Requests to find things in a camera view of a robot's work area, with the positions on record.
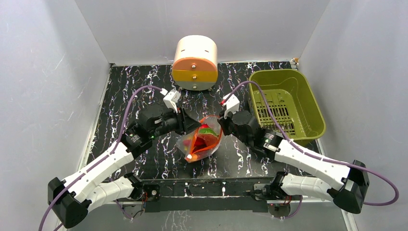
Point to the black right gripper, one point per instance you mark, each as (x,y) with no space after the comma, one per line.
(225,124)

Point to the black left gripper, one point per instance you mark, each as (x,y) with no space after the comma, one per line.
(185,123)

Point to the clear zip top bag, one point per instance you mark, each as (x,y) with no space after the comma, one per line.
(185,142)

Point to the olive green plastic basket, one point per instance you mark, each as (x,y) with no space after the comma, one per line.
(284,97)

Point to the toy watermelon slice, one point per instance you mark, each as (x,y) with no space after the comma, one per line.
(207,133)

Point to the red toy apple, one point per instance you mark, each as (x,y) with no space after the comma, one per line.
(199,143)

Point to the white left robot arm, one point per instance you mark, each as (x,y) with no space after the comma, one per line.
(73,197)

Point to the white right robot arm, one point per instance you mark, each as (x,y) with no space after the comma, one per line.
(329,179)

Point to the round pastel drawer cabinet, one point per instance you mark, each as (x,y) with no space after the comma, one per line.
(195,63)

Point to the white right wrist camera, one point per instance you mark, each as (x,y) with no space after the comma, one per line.
(230,103)

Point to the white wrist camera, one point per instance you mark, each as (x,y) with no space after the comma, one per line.
(230,103)
(171,99)

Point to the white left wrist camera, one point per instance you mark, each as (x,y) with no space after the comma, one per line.
(171,99)

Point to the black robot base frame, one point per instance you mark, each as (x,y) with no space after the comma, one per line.
(219,194)

